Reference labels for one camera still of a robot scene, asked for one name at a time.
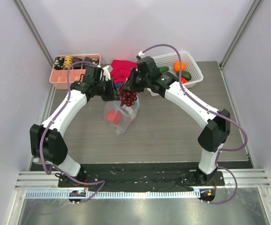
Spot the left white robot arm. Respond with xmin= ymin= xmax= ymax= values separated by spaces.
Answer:
xmin=29 ymin=65 xmax=117 ymax=187

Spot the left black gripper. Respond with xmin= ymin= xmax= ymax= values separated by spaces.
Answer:
xmin=95 ymin=77 xmax=123 ymax=102

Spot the green avocado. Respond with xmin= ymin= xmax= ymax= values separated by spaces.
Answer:
xmin=181 ymin=71 xmax=192 ymax=81

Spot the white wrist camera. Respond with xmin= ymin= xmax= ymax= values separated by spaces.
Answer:
xmin=136 ymin=51 xmax=145 ymax=60
xmin=103 ymin=65 xmax=113 ymax=81

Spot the red apple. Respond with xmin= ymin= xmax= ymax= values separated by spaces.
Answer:
xmin=106 ymin=109 xmax=122 ymax=124

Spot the green cucumber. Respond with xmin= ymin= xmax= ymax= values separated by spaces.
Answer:
xmin=159 ymin=67 xmax=169 ymax=74

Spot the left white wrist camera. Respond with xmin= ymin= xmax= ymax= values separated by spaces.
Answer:
xmin=103 ymin=65 xmax=113 ymax=81

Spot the dark brown roll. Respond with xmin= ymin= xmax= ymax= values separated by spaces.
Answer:
xmin=73 ymin=57 xmax=82 ymax=69

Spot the aluminium frame rail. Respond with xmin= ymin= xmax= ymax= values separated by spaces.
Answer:
xmin=15 ymin=169 xmax=270 ymax=192

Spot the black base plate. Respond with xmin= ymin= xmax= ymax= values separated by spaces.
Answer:
xmin=31 ymin=161 xmax=253 ymax=192

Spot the yellow striped roll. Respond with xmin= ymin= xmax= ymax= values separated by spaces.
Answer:
xmin=63 ymin=55 xmax=74 ymax=70

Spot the blue folded cloth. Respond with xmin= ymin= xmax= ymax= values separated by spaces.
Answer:
xmin=116 ymin=81 xmax=126 ymax=86

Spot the purple grape bunch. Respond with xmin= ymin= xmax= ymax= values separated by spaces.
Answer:
xmin=117 ymin=84 xmax=138 ymax=107

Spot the clear zip top bag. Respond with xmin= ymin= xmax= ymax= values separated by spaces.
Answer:
xmin=103 ymin=99 xmax=140 ymax=135

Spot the orange fruit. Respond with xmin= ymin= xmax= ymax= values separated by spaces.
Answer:
xmin=173 ymin=61 xmax=186 ymax=72

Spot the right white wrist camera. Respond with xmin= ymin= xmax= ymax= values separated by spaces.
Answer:
xmin=136 ymin=51 xmax=145 ymax=60

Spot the red folded cloth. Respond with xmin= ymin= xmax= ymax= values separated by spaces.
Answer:
xmin=110 ymin=60 xmax=137 ymax=84

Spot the white plastic basket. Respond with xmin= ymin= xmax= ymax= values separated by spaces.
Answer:
xmin=152 ymin=51 xmax=204 ymax=89

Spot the floral end roll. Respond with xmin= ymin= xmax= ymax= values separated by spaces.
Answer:
xmin=91 ymin=58 xmax=100 ymax=65

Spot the white slotted cable duct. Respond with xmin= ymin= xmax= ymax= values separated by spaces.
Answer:
xmin=25 ymin=189 xmax=200 ymax=200

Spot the black patterned roll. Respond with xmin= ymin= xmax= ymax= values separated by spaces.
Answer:
xmin=82 ymin=57 xmax=94 ymax=67

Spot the red pepper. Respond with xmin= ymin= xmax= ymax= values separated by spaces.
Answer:
xmin=181 ymin=77 xmax=188 ymax=83

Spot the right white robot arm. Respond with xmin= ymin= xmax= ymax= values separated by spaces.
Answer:
xmin=119 ymin=57 xmax=230 ymax=185

